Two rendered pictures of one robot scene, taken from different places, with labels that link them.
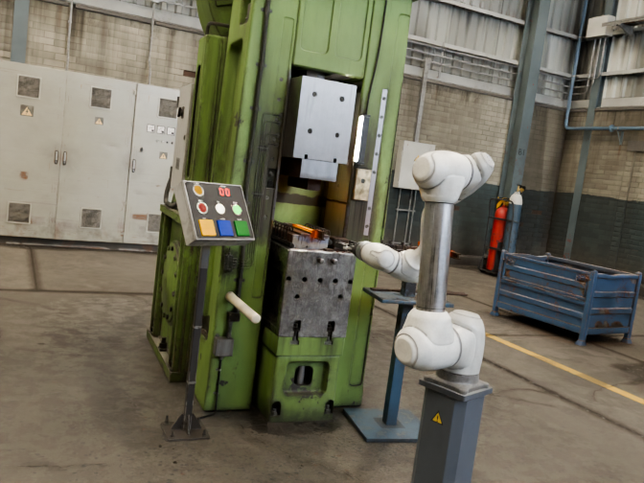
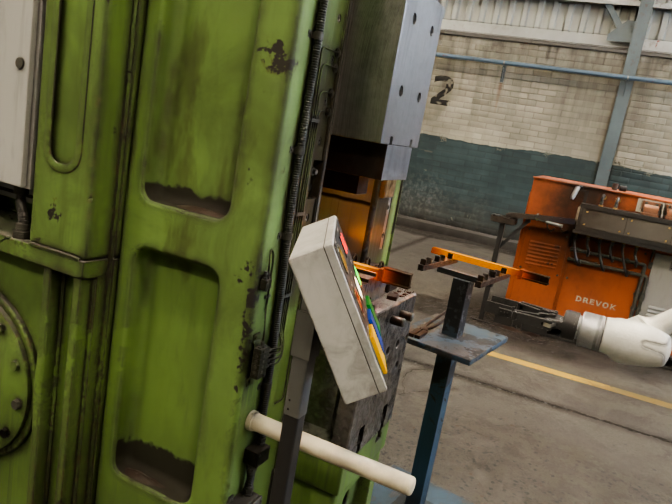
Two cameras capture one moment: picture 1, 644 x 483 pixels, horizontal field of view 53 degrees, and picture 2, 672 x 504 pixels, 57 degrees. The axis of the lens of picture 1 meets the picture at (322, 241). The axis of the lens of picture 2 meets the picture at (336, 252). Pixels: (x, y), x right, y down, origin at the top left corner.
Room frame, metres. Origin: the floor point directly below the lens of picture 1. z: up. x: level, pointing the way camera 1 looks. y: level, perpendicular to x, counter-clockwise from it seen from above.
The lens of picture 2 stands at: (2.08, 1.31, 1.40)
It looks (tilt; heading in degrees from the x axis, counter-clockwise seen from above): 12 degrees down; 318
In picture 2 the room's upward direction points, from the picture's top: 10 degrees clockwise
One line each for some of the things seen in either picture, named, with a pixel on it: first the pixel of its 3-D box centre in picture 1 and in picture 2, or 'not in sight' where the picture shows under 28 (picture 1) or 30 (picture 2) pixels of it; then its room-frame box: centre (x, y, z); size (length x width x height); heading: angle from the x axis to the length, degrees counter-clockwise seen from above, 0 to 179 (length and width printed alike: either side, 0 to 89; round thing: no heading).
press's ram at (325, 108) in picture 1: (316, 123); (351, 65); (3.48, 0.11, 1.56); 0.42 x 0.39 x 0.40; 24
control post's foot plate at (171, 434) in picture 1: (185, 422); not in sight; (2.98, 0.54, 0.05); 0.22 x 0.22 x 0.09; 24
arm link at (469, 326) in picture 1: (460, 339); not in sight; (2.33, -0.55, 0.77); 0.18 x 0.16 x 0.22; 130
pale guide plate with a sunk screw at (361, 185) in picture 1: (361, 184); (390, 172); (3.52, -0.18, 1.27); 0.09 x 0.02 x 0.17; 114
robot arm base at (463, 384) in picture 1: (460, 375); not in sight; (2.35, -0.58, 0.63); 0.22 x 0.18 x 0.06; 136
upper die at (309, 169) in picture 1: (304, 168); (330, 150); (3.47, 0.14, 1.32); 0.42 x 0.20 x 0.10; 24
